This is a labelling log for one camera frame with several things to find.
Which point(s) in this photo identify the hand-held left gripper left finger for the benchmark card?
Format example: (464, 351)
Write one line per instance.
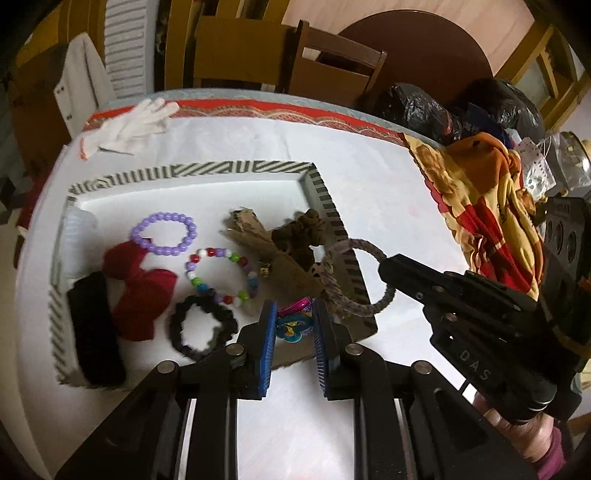
(267, 350)

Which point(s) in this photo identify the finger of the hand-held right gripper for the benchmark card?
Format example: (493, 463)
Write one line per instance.
(461, 316)
(415, 277)

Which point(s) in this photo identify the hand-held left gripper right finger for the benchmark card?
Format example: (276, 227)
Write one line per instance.
(318, 350)

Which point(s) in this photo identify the brown patterned bow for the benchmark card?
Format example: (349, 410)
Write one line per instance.
(286, 272)

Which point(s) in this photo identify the red satin bow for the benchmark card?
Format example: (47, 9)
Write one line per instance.
(134, 300)

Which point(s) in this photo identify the striped jewelry tray box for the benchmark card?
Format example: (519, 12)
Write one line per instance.
(184, 194)

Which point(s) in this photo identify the person's right forearm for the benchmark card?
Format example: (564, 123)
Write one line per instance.
(554, 457)

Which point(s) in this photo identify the person's right hand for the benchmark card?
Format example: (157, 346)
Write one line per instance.
(526, 436)

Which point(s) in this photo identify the black scrunchie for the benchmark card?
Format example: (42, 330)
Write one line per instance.
(175, 327)

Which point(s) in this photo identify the orange floral cloth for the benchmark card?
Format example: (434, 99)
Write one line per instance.
(485, 194)

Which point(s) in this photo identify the dark brown scrunchie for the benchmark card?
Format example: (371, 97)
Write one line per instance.
(295, 235)

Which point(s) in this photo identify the clear plastic bag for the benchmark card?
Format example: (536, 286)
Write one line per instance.
(538, 175)

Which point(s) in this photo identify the black fabric pouch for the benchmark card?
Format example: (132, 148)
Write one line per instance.
(94, 332)

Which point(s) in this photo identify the red patterned tablecloth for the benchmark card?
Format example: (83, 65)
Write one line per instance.
(277, 113)

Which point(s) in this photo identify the white fluffy scrunchie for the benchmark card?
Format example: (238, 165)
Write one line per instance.
(78, 240)

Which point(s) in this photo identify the dark wooden chair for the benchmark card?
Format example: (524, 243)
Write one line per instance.
(332, 74)

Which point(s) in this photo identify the round brown table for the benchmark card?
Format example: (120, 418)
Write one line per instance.
(415, 50)

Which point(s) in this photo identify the white cotton glove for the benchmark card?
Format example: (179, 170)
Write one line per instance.
(134, 127)

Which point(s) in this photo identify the light wooden chair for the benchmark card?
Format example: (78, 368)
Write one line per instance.
(240, 50)

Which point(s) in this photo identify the white jacket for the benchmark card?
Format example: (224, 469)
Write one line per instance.
(81, 78)

